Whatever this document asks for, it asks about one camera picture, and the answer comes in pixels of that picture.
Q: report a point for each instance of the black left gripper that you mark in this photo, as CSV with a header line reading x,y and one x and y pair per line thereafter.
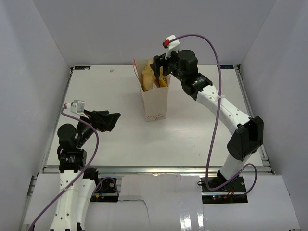
x,y
101,122

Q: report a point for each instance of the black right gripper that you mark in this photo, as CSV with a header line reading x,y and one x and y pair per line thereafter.
x,y
160,61

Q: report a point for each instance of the yellow snack packet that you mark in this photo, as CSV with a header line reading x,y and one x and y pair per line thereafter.
x,y
162,81

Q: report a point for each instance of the large brown snack bag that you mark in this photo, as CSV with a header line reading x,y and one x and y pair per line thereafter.
x,y
148,78

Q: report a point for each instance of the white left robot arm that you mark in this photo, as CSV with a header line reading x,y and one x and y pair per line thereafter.
x,y
77,181

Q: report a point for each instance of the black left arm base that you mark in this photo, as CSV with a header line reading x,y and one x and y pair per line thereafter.
x,y
106,190

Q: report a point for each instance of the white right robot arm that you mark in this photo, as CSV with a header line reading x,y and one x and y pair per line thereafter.
x,y
246,131

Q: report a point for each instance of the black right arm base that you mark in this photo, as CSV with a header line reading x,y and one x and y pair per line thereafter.
x,y
229,194

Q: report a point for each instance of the beige paper bag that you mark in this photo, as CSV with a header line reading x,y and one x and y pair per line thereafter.
x,y
155,100

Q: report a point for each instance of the blue table label left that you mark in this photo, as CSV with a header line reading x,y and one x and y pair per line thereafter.
x,y
82,67

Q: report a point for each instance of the blue table label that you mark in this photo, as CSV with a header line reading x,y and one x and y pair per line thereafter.
x,y
82,67
227,67

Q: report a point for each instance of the blue table label right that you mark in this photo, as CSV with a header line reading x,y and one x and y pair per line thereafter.
x,y
227,67

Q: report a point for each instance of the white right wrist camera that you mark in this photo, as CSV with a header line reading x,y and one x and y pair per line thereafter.
x,y
171,44

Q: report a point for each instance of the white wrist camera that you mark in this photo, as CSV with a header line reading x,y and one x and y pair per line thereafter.
x,y
76,107
171,44

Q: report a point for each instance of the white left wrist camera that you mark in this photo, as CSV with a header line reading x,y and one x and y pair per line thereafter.
x,y
76,107

